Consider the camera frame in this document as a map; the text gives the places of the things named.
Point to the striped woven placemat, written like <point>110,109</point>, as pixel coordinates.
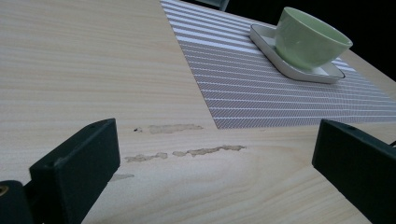
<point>249,93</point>

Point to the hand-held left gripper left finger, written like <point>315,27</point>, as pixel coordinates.
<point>77,168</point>

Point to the white square plate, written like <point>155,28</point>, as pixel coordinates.
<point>263,35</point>

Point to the green ceramic bowl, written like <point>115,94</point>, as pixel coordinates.
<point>305,46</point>

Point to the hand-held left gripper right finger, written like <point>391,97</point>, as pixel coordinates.
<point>358,168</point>

